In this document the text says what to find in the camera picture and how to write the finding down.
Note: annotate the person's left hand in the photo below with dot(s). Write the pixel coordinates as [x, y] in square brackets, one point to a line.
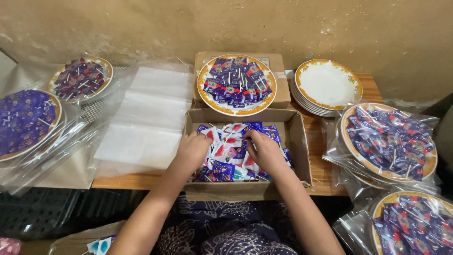
[192, 152]

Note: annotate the low cardboard carton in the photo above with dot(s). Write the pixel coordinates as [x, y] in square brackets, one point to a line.
[76, 240]

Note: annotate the closed cardboard box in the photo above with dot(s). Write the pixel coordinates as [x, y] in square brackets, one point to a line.
[281, 90]

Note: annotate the pile of loose wrapped lollipops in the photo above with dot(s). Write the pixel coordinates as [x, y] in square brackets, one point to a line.
[230, 152]

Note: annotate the stack of empty gold-rimmed plates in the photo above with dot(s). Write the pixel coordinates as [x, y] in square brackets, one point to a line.
[327, 85]

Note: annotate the bagged plate of lollipops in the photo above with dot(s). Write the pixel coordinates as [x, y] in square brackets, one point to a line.
[389, 141]
[410, 226]
[26, 122]
[80, 78]

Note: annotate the person's right fingers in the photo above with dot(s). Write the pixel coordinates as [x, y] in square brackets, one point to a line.
[253, 136]

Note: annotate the stack of clear plastic bags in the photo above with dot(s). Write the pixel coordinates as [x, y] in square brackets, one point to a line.
[148, 117]

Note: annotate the person's right hand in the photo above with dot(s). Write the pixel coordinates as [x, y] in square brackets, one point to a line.
[267, 154]

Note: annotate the gold-rimmed plate without bag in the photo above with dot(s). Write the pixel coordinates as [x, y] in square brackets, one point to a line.
[236, 108]

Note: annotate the person's left fingers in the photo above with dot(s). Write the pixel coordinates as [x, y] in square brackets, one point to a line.
[206, 141]

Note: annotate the heap of lollipops on plate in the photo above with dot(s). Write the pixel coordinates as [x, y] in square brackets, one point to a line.
[236, 83]

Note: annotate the person's patterned purple garment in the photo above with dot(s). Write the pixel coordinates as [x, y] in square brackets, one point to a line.
[226, 230]

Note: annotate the open cardboard box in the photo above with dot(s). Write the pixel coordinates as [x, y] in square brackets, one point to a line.
[297, 148]

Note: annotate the blue wrapped lollipop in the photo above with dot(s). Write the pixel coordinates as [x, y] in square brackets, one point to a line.
[100, 245]

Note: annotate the black plastic crate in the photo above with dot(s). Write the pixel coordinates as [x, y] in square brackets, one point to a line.
[39, 212]

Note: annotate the pink plastic packet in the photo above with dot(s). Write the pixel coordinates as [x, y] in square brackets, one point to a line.
[9, 245]

